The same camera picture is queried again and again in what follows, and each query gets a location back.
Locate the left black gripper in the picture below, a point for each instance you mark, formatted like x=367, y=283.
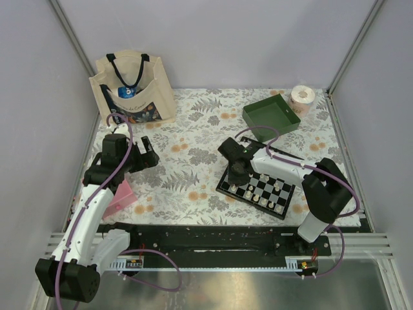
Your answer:
x=146, y=160

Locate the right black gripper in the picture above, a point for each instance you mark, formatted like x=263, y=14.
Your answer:
x=233, y=180

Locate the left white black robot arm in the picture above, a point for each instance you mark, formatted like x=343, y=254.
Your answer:
x=74, y=270

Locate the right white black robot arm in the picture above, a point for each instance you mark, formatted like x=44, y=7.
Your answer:
x=326, y=189

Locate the black white chess board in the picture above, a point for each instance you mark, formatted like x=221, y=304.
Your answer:
x=267, y=193

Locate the floral table mat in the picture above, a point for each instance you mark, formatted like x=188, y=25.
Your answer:
x=181, y=189

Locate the green plastic tray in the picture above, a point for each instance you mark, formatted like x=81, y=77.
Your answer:
x=273, y=112

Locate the cream canvas tote bag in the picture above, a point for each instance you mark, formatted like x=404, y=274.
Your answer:
x=134, y=85

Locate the toilet paper roll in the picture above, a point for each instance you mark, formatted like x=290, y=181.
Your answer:
x=301, y=99

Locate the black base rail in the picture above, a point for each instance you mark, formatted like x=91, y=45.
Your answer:
x=208, y=246

